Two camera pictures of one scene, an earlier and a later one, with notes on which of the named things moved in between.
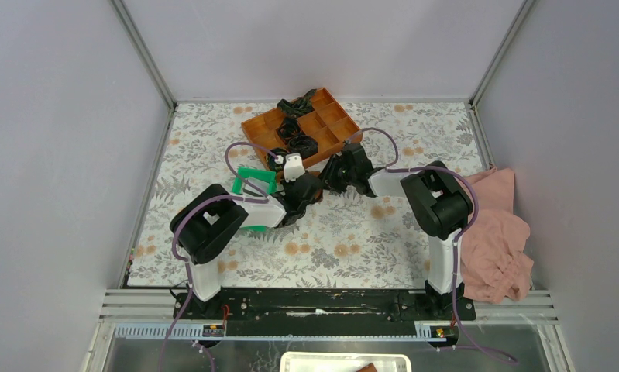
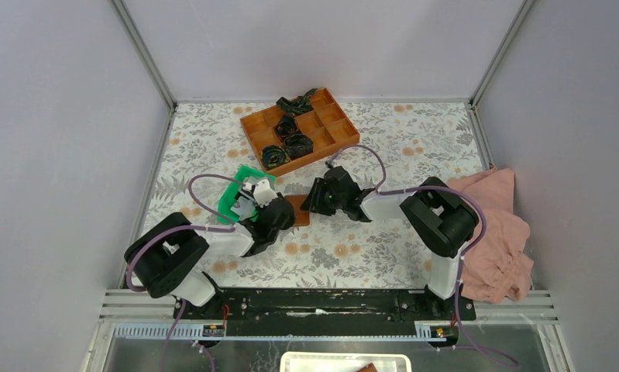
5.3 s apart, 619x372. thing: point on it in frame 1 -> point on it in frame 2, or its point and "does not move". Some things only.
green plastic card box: x=269 y=176 does not move
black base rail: x=328 y=311 does not move
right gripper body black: x=336 y=179 -> x=324 y=201
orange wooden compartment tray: x=328 y=122 does not move
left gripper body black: x=287 y=185 -> x=262 y=206
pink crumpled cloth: x=496 y=265 does not move
